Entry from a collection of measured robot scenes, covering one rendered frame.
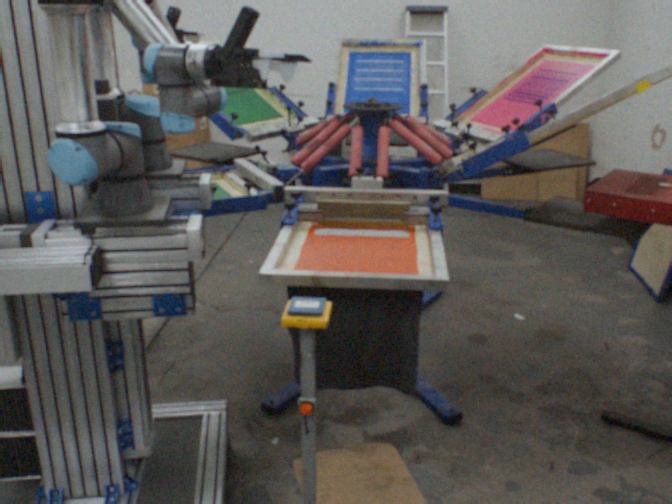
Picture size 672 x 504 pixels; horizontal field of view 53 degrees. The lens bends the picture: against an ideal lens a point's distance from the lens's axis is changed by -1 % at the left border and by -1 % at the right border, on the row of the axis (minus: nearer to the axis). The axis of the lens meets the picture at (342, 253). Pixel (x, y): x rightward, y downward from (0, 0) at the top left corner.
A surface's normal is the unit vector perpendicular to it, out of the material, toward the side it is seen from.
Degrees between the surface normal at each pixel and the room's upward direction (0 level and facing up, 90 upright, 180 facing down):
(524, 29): 90
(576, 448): 0
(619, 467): 0
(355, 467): 0
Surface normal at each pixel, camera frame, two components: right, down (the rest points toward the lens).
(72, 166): -0.32, 0.44
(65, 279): 0.13, 0.34
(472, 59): -0.08, 0.34
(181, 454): 0.00, -0.94
